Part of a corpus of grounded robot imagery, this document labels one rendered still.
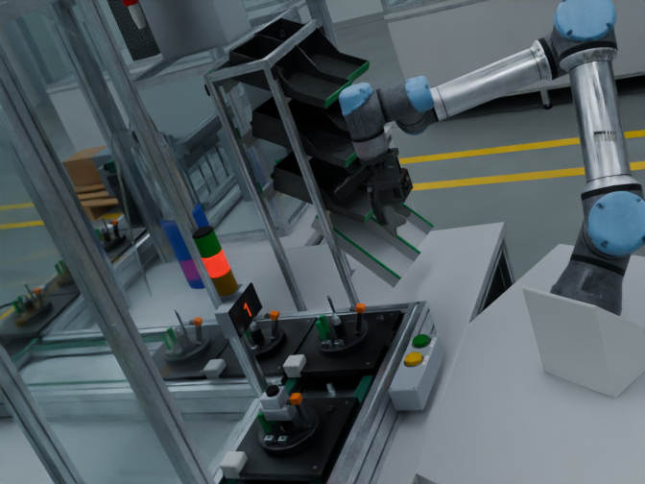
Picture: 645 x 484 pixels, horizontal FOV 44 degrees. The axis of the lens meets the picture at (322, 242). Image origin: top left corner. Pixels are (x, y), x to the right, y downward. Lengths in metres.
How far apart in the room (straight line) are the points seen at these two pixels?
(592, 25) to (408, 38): 4.47
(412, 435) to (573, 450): 0.36
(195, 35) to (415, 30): 3.23
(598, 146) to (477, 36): 4.31
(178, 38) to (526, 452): 2.02
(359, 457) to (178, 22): 1.90
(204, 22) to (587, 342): 1.87
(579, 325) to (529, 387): 0.23
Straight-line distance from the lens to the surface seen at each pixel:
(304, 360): 2.02
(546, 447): 1.75
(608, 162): 1.68
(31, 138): 0.99
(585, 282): 1.76
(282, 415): 1.76
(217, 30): 3.03
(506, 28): 5.88
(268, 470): 1.76
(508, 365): 1.98
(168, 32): 3.14
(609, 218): 1.64
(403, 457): 1.82
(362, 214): 2.11
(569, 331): 1.79
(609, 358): 1.78
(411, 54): 6.18
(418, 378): 1.85
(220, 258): 1.78
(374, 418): 1.78
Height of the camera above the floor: 2.03
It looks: 24 degrees down
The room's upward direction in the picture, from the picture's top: 20 degrees counter-clockwise
